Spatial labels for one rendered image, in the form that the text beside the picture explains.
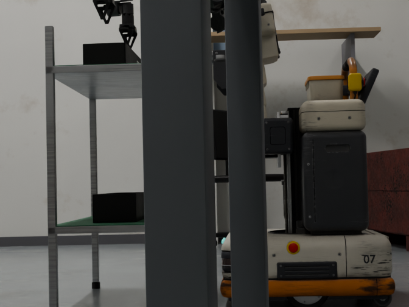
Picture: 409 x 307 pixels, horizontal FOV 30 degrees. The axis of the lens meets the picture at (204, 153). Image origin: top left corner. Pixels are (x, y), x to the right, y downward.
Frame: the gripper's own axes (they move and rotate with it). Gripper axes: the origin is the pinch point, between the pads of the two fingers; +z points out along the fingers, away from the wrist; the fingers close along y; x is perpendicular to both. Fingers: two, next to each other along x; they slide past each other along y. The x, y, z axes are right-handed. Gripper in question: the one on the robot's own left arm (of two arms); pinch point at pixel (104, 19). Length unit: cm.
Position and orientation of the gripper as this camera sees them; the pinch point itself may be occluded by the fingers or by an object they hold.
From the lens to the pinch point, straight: 311.6
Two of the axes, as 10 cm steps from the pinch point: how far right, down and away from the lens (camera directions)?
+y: -0.6, -0.3, -10.0
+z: 0.3, 10.0, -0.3
